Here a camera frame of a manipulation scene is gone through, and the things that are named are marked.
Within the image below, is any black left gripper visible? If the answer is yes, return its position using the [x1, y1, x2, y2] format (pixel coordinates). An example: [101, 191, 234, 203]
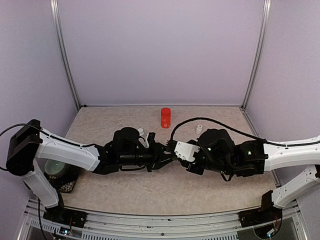
[119, 139, 176, 173]

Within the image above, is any small white pill bottle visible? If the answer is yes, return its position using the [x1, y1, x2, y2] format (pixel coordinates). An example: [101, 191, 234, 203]
[137, 128, 145, 138]

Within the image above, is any green pill organizer box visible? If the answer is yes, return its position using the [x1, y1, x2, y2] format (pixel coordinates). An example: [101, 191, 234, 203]
[170, 152, 181, 162]

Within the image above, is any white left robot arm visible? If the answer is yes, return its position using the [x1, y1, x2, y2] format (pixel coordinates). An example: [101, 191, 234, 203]
[6, 119, 174, 223]

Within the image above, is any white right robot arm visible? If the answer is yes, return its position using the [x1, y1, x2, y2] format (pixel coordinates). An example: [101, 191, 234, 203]
[167, 128, 320, 222]

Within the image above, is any red cylindrical can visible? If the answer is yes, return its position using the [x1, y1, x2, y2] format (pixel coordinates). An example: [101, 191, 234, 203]
[160, 107, 171, 129]

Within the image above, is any black square tray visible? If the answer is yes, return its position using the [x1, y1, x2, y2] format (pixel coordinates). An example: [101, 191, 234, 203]
[44, 163, 81, 194]

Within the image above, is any green ceramic bowl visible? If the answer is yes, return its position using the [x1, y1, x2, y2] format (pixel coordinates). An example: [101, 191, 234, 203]
[44, 159, 67, 177]

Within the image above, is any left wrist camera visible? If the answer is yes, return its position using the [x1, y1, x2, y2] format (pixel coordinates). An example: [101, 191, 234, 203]
[143, 132, 156, 150]

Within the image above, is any front aluminium rail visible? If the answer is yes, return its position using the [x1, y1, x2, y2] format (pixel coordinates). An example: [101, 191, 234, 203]
[23, 200, 308, 240]

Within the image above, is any right aluminium frame post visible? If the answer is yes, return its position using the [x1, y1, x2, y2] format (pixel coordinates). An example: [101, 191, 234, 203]
[241, 0, 272, 112]

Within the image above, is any aluminium frame post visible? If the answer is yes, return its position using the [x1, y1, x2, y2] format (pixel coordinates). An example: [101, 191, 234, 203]
[241, 0, 272, 112]
[50, 0, 82, 111]

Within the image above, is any left aluminium frame post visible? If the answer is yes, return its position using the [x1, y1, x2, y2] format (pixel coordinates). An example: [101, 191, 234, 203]
[50, 0, 82, 111]

